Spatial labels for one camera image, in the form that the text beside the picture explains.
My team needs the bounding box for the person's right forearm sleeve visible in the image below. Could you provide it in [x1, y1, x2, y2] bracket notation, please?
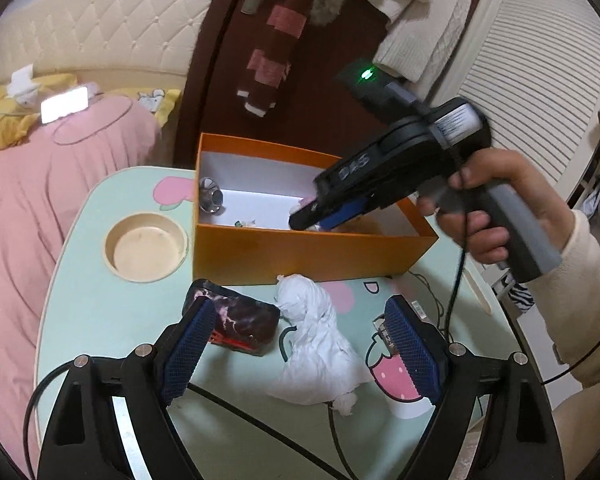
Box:
[528, 210, 600, 388]

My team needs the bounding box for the person's right hand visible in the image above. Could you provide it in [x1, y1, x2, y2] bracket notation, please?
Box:
[417, 148, 576, 264]

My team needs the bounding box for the orange cardboard box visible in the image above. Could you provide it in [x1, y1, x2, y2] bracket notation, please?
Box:
[192, 133, 438, 285]

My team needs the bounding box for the brown card box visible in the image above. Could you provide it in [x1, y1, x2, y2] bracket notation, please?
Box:
[374, 296, 444, 361]

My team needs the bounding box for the silver metal cup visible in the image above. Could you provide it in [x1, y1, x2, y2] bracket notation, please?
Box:
[198, 177, 224, 214]

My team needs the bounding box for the dark brown wooden door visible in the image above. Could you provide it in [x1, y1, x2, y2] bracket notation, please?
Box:
[172, 0, 496, 172]

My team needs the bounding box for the dark marbled pouch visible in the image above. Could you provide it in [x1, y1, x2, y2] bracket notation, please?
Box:
[182, 278, 280, 356]

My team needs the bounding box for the white crumpled cloth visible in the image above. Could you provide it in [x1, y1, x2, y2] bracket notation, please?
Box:
[268, 274, 373, 417]

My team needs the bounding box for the white knit sweater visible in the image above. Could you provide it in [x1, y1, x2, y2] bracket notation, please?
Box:
[367, 0, 471, 99]

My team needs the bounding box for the red pink striped scarf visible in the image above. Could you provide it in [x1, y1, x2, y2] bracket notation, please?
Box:
[237, 0, 314, 117]

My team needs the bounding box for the cream tufted headboard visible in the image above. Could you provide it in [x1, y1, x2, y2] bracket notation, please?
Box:
[0, 0, 212, 83]

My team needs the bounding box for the pink bed blanket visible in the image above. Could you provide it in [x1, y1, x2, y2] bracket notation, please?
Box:
[0, 96, 161, 472]

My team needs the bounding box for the glowing phone on bed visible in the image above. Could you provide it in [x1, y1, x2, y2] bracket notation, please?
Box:
[40, 86, 90, 125]

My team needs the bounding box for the yellow pillow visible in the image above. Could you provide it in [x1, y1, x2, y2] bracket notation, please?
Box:
[0, 74, 78, 151]

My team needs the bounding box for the black cable on table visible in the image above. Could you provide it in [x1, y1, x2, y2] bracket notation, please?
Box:
[21, 159, 600, 480]

